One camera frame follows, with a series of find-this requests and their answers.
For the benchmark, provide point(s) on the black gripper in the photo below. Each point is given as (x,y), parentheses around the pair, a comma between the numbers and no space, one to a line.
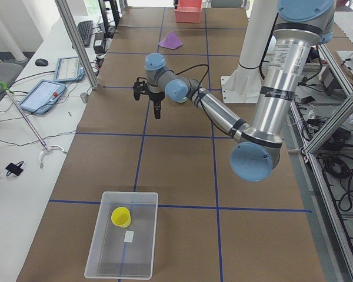
(156,99)

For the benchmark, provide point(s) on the yellow plastic cup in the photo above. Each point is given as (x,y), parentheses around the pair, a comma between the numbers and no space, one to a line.
(121,217)

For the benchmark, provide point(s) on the mint green bowl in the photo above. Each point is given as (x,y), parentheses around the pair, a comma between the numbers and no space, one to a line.
(182,100)

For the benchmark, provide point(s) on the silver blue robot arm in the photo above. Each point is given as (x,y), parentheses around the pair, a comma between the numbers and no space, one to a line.
(256,127)

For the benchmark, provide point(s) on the purple crumpled cloth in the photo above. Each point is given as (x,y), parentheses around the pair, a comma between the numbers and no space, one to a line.
(171,41)

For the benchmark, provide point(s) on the black power adapter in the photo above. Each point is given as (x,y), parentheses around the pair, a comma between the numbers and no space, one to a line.
(99,43)

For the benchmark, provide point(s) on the far blue teach pendant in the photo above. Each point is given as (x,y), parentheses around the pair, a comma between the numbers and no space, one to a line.
(68,69)

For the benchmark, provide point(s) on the blue teach pendant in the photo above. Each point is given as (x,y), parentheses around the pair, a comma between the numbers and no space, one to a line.
(68,69)
(42,97)

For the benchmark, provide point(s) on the pink plastic bin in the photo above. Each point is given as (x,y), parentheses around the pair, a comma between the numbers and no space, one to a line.
(188,11)

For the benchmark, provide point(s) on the black keyboard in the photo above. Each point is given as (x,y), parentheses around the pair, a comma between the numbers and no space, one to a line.
(84,29)

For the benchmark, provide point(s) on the near blue teach pendant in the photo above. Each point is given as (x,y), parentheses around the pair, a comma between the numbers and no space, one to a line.
(42,97)

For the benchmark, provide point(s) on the black computer mouse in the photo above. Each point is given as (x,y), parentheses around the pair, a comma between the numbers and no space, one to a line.
(41,62)

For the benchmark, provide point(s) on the clear plastic bin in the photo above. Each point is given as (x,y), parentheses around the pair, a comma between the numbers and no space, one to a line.
(124,252)

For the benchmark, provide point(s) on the reacher grabber stick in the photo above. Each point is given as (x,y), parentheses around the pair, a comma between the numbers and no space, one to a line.
(47,149)

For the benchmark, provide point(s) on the black small clip device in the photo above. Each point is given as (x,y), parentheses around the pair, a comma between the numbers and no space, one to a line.
(12,170)

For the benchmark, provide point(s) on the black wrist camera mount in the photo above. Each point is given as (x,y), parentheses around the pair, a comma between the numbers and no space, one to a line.
(140,88)

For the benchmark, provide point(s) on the white pedestal column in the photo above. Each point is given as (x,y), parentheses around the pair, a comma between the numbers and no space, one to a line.
(244,84)

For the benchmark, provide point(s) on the aluminium frame post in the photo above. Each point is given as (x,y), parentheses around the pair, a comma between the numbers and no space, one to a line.
(76,40)

